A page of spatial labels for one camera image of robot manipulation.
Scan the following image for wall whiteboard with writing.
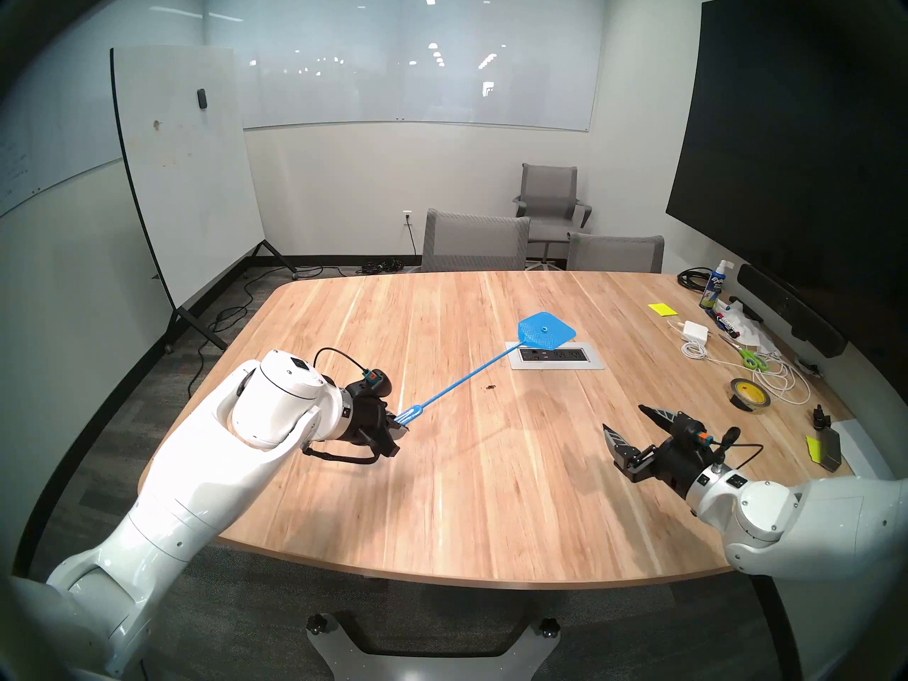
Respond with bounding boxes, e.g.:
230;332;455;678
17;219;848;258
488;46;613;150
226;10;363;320
0;0;208;219

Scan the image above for large glass wall board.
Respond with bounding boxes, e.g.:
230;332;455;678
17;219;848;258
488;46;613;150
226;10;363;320
204;0;609;133

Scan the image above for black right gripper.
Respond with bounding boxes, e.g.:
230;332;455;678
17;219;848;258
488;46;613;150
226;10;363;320
602;402;743;499

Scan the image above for whiteboard cleaner spray bottle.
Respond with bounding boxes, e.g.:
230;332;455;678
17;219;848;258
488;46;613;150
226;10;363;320
699;260;735;310

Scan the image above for green handled scissors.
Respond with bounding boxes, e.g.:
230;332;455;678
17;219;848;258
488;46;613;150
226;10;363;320
719;333;769;372

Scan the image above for grey mesh office chair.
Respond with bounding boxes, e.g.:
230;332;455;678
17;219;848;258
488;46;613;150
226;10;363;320
566;233;665;274
421;209;531;273

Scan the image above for black video sound bar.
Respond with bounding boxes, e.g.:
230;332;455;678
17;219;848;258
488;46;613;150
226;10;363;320
738;264;848;359

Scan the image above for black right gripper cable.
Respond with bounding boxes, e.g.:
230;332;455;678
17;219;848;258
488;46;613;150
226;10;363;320
709;426;765;467

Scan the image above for mobile whiteboard on black stand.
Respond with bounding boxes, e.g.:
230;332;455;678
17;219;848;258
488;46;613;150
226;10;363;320
110;45;299;354

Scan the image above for silver table power outlet panel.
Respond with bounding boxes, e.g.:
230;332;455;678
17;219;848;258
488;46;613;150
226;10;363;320
505;341;605;370

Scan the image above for grey office chair with armrests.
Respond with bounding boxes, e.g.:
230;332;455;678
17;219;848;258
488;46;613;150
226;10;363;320
512;163;593;265

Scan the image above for long black floor cable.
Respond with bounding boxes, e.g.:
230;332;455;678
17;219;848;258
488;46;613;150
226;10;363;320
188;265;355;397

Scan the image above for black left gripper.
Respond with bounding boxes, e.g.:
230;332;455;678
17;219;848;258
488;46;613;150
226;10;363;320
340;370;402;461

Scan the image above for white charging cable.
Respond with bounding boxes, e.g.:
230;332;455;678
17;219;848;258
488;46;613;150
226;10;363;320
667;320;813;406

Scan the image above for large black wall screen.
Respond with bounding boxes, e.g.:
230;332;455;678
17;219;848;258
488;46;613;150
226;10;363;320
665;0;908;347

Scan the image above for black and yellow tape roll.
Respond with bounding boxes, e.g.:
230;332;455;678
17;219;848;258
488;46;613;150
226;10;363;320
730;377;771;412

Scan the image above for blue plastic fly swatter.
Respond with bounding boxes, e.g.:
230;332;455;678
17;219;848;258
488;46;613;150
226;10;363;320
394;311;576;429

